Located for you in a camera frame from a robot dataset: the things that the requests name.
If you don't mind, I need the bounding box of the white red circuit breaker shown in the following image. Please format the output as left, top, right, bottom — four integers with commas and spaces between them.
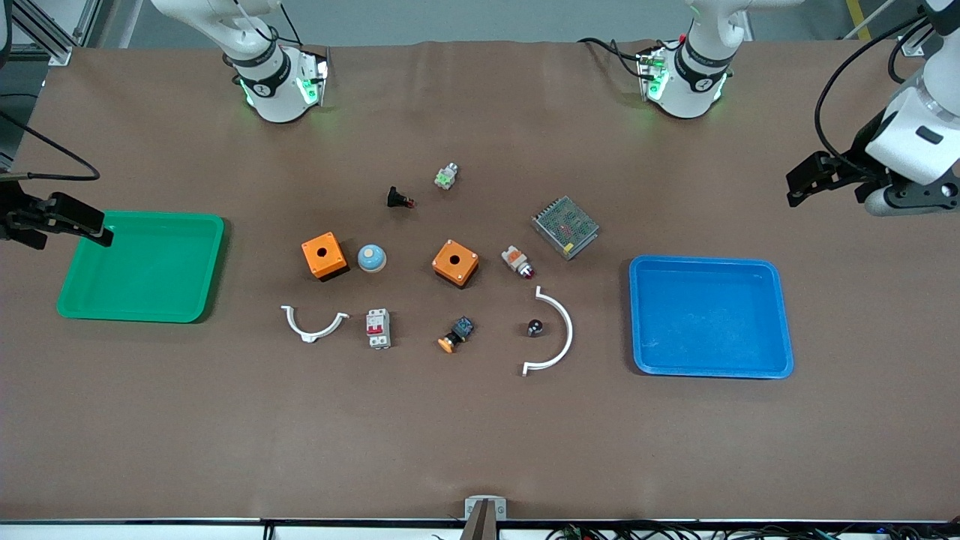
365, 308, 392, 350

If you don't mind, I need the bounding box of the green plastic tray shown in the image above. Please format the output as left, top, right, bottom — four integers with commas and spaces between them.
57, 211, 226, 324

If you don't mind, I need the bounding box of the blue plastic tray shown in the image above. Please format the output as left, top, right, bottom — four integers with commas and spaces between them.
628, 255, 794, 380

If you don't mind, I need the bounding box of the orange button box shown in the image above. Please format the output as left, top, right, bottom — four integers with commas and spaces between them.
432, 239, 480, 289
301, 232, 350, 282

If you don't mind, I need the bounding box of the small white curved clamp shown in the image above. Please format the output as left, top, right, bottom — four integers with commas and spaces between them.
280, 304, 350, 344

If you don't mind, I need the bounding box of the metal mesh power supply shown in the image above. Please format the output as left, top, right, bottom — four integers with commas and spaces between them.
532, 196, 600, 261

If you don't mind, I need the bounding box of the large white curved clamp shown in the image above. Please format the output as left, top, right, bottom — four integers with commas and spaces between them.
522, 286, 575, 377

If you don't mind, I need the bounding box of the orange push button blue body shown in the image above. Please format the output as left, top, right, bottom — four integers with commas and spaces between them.
437, 316, 476, 354

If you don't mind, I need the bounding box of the brown table mat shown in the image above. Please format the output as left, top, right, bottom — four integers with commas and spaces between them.
0, 39, 960, 523

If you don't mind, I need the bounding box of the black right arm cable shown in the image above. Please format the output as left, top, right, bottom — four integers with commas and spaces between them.
0, 111, 101, 182

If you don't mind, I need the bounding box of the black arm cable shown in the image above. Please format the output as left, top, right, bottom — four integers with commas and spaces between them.
0, 111, 101, 182
814, 11, 935, 173

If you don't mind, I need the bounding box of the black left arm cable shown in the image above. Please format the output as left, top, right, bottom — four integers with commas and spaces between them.
814, 11, 935, 173

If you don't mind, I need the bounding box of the aluminium frame profile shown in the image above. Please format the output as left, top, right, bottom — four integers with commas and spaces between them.
898, 0, 946, 58
11, 0, 102, 67

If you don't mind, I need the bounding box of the black base cable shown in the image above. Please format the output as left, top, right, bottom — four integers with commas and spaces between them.
577, 36, 650, 80

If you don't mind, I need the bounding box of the red push button switch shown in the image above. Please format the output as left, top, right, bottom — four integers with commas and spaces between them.
501, 244, 536, 280

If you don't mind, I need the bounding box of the black cable bundle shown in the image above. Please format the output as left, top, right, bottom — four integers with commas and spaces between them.
544, 520, 960, 540

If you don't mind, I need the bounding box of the grey camera bracket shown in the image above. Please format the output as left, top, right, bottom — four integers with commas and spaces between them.
463, 495, 508, 540

